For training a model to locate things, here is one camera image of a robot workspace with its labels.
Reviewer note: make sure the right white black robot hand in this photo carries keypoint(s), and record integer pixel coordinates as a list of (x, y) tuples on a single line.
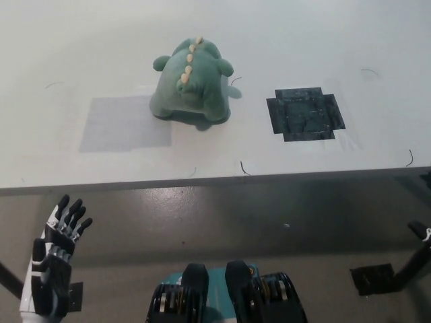
[(421, 230)]

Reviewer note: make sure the grey tape square marker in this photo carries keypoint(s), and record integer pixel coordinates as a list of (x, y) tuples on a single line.
[(121, 128)]

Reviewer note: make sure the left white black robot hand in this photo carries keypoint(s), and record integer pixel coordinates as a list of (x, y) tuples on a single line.
[(54, 255)]

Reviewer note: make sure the black table leg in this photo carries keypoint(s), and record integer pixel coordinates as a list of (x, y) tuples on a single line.
[(10, 279), (412, 269)]

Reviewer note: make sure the black tape square marker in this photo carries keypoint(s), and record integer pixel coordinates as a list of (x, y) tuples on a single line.
[(304, 116)]

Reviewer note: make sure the green plush dinosaur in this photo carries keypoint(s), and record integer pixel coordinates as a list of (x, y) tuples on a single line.
[(198, 91)]

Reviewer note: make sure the black floor tape patch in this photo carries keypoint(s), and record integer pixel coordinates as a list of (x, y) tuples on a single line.
[(76, 296), (372, 279)]

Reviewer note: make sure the black teal robot body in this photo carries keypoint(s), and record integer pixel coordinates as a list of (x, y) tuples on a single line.
[(195, 296)]

